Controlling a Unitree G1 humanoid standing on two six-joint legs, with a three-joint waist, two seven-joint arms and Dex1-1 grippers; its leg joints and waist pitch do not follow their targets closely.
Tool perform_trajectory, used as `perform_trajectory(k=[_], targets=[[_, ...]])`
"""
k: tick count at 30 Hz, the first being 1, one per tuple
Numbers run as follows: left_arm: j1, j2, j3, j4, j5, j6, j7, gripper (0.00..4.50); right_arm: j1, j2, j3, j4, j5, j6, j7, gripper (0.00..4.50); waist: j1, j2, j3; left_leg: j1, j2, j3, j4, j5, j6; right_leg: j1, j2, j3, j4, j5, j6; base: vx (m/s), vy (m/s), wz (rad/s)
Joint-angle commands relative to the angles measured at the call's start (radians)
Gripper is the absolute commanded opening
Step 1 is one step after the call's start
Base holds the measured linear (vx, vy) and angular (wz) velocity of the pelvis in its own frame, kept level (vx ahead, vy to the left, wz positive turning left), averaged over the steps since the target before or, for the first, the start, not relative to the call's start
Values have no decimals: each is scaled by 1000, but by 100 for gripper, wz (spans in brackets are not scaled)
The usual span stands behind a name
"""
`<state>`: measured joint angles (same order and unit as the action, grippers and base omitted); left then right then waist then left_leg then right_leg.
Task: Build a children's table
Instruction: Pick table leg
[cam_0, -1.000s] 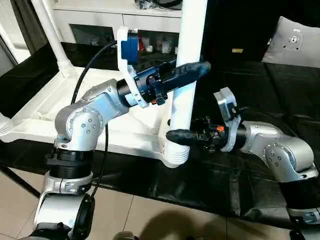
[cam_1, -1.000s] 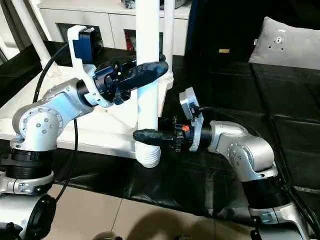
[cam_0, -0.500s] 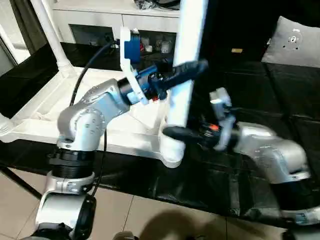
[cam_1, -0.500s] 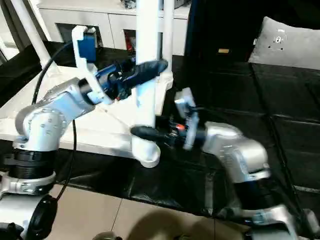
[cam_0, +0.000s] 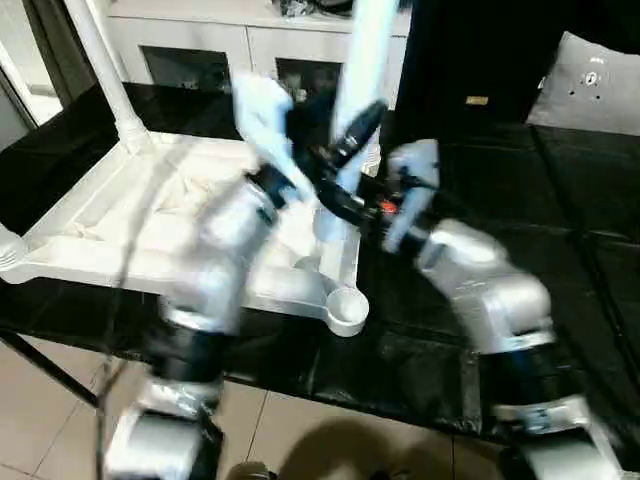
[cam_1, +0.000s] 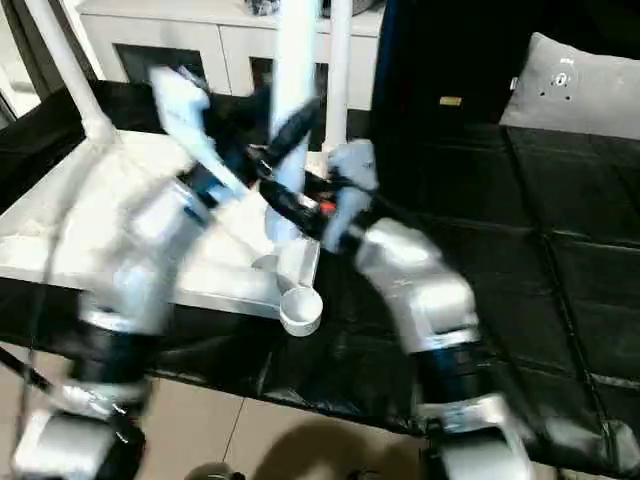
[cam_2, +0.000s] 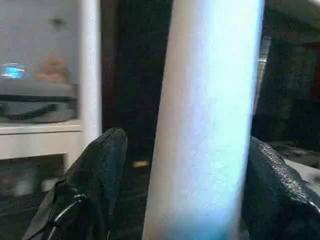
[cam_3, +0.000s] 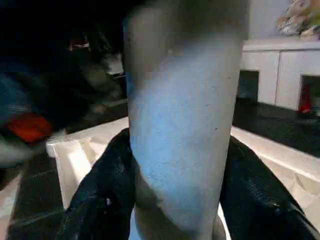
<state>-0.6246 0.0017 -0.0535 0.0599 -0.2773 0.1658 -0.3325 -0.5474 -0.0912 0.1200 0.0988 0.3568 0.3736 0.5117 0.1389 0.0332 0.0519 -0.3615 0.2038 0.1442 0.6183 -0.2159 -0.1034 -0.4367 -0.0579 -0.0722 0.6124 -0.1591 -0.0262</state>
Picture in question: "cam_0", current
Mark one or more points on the white plastic table leg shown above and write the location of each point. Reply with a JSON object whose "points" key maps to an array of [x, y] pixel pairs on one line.
{"points": [[365, 50], [100, 70]]}

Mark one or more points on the white plastic table top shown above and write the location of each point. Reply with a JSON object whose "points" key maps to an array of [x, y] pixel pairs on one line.
{"points": [[100, 210]]}

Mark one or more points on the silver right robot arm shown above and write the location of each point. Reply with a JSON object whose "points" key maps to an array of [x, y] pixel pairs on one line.
{"points": [[490, 290]]}

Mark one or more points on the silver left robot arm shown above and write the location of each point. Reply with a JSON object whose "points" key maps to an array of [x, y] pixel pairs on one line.
{"points": [[220, 260]]}

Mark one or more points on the small yellow label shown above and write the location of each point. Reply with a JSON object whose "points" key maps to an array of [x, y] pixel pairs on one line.
{"points": [[476, 100]]}

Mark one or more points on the grey round helmet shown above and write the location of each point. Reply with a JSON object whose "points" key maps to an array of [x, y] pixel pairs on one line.
{"points": [[335, 5]]}

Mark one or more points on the small clutter pile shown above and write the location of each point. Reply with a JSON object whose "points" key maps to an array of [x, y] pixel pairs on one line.
{"points": [[295, 8]]}

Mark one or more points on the white glass-door cabinet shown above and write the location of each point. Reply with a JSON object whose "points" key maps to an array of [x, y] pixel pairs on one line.
{"points": [[200, 40]]}

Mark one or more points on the black work mat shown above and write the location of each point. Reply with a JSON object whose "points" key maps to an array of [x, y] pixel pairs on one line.
{"points": [[560, 230]]}

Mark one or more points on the light grey pillow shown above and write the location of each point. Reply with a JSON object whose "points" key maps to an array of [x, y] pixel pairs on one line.
{"points": [[590, 90]]}

